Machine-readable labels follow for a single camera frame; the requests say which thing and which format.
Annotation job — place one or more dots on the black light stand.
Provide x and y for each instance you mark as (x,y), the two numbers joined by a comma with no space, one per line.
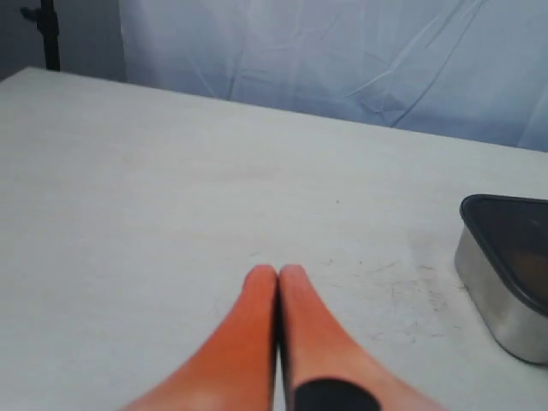
(46,21)

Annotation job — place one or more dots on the steel two-compartment lunch box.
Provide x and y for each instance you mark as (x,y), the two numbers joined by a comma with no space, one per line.
(516,328)

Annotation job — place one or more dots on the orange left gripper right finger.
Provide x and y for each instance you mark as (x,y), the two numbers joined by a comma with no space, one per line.
(323,367)

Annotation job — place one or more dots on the dark lid with orange seal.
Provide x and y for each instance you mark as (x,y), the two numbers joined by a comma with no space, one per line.
(505,228)

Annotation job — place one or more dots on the blue-white backdrop cloth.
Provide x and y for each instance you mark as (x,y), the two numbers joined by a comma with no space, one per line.
(475,70)

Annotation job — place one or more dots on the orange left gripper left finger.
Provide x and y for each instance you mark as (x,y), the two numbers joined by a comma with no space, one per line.
(235,367)

